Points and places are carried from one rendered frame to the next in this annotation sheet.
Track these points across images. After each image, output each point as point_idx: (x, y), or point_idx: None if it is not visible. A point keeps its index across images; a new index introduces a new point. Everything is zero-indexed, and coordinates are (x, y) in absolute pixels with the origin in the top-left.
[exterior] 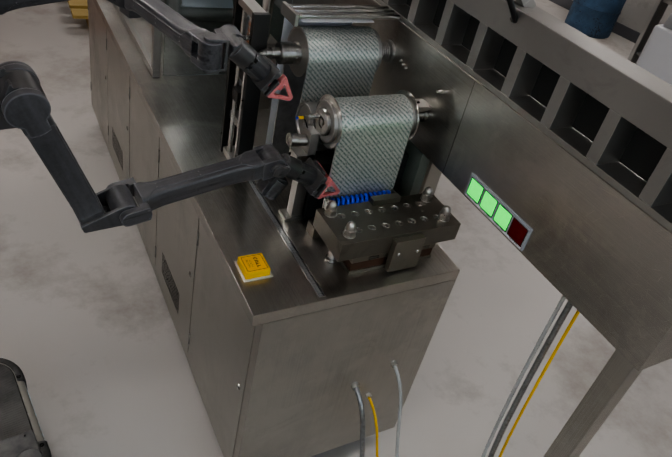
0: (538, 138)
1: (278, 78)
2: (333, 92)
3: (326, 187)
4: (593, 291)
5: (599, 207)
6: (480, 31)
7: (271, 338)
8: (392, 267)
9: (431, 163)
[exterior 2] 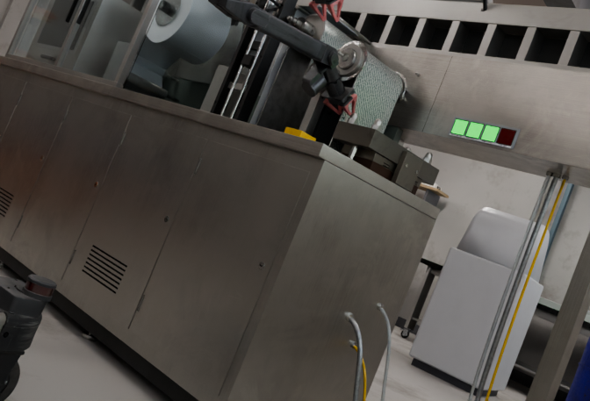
0: (515, 68)
1: (325, 10)
2: None
3: (352, 99)
4: (582, 144)
5: (576, 88)
6: (454, 25)
7: (323, 185)
8: (399, 179)
9: None
